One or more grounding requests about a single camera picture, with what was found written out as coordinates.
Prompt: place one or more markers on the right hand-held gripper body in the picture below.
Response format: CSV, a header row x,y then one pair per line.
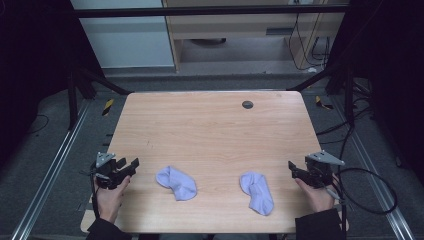
x,y
320,171

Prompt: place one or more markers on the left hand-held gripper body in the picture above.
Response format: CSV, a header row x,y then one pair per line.
x,y
106,171

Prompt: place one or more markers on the person's right hand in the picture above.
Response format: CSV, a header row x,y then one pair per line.
x,y
316,196

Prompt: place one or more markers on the person's left hand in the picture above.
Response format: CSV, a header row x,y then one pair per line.
x,y
110,201

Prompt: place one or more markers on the lavender sock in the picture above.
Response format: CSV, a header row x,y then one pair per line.
x,y
178,184
257,193

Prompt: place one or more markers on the yellow black striped tape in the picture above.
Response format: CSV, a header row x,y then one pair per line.
x,y
321,103
108,106

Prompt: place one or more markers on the black metal stand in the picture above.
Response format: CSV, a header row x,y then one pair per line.
x,y
348,96
72,100

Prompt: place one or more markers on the white cabinet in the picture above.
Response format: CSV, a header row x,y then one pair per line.
x,y
126,43

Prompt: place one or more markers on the dark curtain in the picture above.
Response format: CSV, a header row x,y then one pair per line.
x,y
393,66
30,66

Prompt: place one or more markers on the light wooden desk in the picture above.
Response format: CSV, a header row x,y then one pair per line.
x,y
233,23

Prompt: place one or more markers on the black horizontal crossbar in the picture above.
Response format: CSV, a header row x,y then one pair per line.
x,y
200,11

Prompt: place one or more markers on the aluminium floor rail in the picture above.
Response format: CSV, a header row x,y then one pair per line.
x,y
376,180
53,170

